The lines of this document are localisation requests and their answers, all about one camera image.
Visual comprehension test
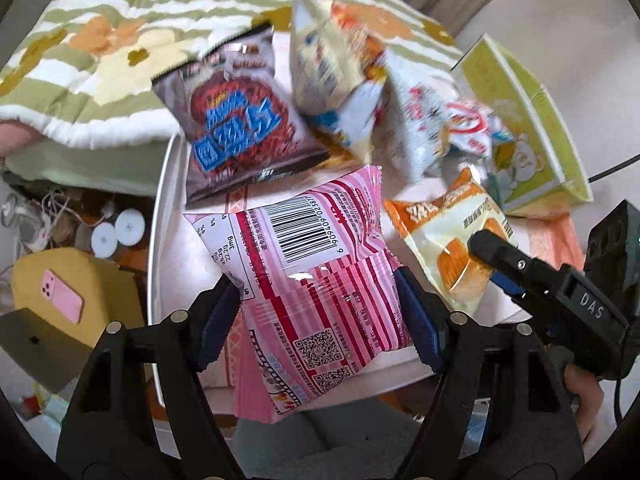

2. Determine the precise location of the green bear paper box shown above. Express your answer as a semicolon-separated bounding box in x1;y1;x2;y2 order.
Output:
452;34;594;218

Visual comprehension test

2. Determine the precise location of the person's right hand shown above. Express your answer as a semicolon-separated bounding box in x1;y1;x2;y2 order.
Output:
562;361;609;440

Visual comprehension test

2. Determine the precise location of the yellow white snack packet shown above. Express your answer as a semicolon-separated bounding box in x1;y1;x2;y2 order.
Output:
290;0;388;161

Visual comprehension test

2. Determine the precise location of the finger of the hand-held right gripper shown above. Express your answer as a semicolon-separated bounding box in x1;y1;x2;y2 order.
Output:
467;230;567;293
491;272;552;312

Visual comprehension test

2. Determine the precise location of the grey cardboard sheet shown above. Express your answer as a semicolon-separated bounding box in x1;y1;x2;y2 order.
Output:
0;307;122;394

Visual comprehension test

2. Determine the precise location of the yellow stool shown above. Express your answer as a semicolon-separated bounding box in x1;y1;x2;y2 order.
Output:
11;247;147;333

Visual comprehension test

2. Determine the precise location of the pink phone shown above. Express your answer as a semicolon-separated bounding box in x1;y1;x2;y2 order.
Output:
41;268;85;324

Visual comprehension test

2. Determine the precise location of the orange bread packet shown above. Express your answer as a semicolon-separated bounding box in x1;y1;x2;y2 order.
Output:
384;167;516;311

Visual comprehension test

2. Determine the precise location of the white round cap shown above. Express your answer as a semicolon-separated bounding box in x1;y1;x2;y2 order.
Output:
115;208;146;247
90;222;118;259

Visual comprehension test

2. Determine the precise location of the brown snack packet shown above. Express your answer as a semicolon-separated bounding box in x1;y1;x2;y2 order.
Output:
151;24;331;207

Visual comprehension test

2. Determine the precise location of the green floral blanket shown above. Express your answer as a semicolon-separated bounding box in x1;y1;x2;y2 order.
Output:
0;0;457;153

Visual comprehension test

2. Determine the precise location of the white blue snack packet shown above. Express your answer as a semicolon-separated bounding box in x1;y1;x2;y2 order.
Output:
385;50;516;186

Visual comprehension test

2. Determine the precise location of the tangle of white cables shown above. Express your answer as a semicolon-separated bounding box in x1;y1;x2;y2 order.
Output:
10;182;103;253

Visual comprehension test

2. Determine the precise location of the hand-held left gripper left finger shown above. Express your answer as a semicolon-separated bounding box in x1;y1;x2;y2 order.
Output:
56;275;243;480

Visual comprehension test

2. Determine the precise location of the black cable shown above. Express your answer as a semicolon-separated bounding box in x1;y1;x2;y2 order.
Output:
587;152;640;184

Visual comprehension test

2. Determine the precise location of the pink striped snack packet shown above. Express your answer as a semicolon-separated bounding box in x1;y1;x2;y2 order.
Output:
182;164;418;426

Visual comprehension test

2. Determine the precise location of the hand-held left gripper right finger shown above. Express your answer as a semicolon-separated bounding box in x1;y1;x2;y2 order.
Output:
395;266;586;480

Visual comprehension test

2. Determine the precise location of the grey-green cloth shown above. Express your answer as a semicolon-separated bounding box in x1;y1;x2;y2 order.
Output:
232;397;428;480

